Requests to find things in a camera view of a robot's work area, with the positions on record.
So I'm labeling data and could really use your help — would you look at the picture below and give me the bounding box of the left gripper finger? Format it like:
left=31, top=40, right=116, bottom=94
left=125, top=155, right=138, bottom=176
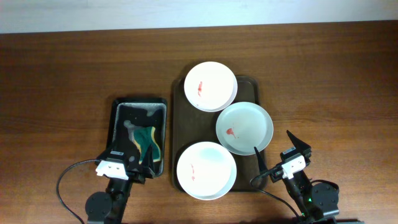
left=108, top=129, right=130, bottom=154
left=141, top=145, right=154, bottom=172

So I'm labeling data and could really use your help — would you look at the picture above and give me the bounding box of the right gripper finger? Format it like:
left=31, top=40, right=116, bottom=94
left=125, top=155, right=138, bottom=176
left=287, top=130, right=311, bottom=152
left=254, top=147, right=268, bottom=175

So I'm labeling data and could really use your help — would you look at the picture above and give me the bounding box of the green and yellow sponge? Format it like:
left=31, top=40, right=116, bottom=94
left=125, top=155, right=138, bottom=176
left=133, top=126, right=161, bottom=164

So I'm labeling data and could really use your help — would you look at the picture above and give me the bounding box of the pale green plate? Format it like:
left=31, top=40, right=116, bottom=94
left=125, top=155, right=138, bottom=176
left=216, top=102, right=274, bottom=156

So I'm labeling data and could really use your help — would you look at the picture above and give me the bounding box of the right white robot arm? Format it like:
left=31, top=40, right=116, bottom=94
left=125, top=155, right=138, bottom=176
left=250, top=131, right=340, bottom=223

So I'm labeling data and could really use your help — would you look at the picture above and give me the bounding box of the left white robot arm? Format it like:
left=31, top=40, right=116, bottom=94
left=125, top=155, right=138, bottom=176
left=85, top=126, right=162, bottom=223

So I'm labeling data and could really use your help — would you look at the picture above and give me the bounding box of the black soapy water tray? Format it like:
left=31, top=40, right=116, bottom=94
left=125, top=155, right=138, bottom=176
left=106, top=98, right=167, bottom=177

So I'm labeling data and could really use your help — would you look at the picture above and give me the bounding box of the brown plastic serving tray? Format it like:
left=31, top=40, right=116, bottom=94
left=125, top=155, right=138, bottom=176
left=170, top=79, right=259, bottom=192

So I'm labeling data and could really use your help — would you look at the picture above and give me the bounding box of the white plate with red stain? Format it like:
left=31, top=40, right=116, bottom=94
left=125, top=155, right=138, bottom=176
left=183, top=62, right=238, bottom=112

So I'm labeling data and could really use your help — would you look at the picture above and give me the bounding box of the left black cable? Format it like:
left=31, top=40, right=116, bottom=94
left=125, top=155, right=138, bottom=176
left=55, top=159, right=101, bottom=224

